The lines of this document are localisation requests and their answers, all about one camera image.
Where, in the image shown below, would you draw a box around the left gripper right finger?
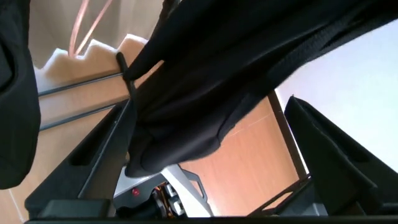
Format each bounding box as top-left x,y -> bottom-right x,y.
284,95 -> 398,217

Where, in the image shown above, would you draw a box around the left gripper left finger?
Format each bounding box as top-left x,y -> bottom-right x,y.
24,99 -> 137,218

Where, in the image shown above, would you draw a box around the black shorts with white cord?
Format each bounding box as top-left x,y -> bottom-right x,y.
0,0 -> 41,190

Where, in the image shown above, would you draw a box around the pink clothes hanger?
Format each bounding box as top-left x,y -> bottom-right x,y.
68,0 -> 114,58

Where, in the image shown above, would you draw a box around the black garment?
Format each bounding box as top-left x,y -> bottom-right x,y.
124,0 -> 398,178

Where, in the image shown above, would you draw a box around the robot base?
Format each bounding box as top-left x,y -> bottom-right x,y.
113,164 -> 329,218

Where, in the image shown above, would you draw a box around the black clothes rack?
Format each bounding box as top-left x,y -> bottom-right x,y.
37,51 -> 137,131

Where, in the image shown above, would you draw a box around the beige curtain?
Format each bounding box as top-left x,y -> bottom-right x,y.
27,0 -> 165,69

